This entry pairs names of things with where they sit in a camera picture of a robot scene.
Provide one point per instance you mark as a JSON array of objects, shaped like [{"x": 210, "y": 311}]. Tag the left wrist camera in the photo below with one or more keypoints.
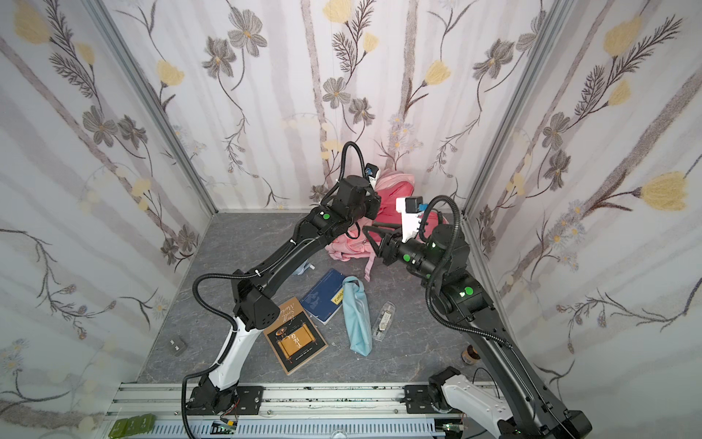
[{"x": 371, "y": 171}]

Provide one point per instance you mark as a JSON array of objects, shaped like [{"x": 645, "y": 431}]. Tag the clear plastic case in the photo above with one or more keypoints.
[{"x": 383, "y": 321}]

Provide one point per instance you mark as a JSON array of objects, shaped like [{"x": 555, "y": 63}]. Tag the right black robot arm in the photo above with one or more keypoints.
[{"x": 456, "y": 300}]

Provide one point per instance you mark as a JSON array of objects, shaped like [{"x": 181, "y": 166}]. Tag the green circuit board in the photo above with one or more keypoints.
[{"x": 136, "y": 425}]

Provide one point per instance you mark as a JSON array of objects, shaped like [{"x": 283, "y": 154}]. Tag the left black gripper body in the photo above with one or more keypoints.
[{"x": 370, "y": 203}]

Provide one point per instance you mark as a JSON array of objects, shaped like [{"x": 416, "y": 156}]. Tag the blue book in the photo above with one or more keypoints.
[{"x": 325, "y": 298}]

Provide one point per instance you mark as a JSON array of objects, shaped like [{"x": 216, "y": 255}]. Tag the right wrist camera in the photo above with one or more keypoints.
[{"x": 411, "y": 210}]

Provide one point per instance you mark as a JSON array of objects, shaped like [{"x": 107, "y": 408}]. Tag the brown bottle orange cap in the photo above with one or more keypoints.
[{"x": 470, "y": 356}]

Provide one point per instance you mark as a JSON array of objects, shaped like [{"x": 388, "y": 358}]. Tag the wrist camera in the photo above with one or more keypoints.
[
  {"x": 411, "y": 210},
  {"x": 371, "y": 171}
]

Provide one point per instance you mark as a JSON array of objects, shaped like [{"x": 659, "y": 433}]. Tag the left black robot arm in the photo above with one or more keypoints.
[{"x": 215, "y": 389}]

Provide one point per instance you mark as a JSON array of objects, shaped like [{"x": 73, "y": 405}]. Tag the brown and black book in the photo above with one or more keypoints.
[{"x": 293, "y": 337}]

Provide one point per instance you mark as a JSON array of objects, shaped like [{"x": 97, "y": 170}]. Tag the white cable duct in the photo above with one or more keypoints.
[{"x": 321, "y": 428}]

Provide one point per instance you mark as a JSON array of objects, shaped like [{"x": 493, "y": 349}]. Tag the pink backpack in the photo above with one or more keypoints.
[{"x": 390, "y": 186}]

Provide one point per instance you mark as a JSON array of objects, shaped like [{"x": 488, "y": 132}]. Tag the teal pencil case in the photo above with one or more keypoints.
[{"x": 357, "y": 316}]

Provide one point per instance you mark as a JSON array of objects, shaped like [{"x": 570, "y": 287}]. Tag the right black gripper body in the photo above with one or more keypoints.
[{"x": 378, "y": 241}]

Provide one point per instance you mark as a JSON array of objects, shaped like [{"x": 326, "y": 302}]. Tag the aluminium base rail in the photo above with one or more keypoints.
[{"x": 290, "y": 401}]

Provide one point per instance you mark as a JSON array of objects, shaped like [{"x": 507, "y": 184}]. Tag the light blue pencil sharpener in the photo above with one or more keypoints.
[{"x": 304, "y": 267}]

